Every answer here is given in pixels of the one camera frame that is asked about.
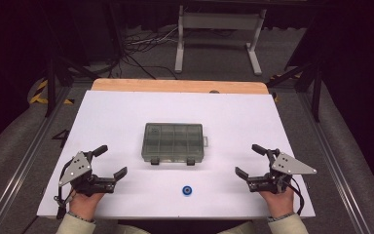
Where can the black tripod stand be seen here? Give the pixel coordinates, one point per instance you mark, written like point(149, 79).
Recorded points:
point(315, 84)
point(53, 78)

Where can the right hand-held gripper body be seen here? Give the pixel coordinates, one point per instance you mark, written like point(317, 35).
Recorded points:
point(289, 166)

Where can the grey transparent compartment box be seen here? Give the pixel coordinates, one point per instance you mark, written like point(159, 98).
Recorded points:
point(172, 143)

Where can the person's left hand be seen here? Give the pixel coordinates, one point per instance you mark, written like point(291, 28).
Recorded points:
point(84, 204)

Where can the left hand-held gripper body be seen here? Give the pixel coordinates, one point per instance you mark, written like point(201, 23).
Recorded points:
point(78, 167)

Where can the person's right hand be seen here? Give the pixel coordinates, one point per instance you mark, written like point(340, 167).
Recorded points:
point(279, 203)

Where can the yellow black floor tape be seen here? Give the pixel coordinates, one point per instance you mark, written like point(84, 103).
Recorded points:
point(39, 94)

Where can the small blue wheel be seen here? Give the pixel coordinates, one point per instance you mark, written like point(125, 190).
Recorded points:
point(186, 190)

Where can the aluminium floor rail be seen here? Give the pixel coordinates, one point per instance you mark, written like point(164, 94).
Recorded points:
point(22, 162)
point(337, 162)

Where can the white metal stand frame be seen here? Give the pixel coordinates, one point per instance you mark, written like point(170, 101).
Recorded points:
point(219, 21)

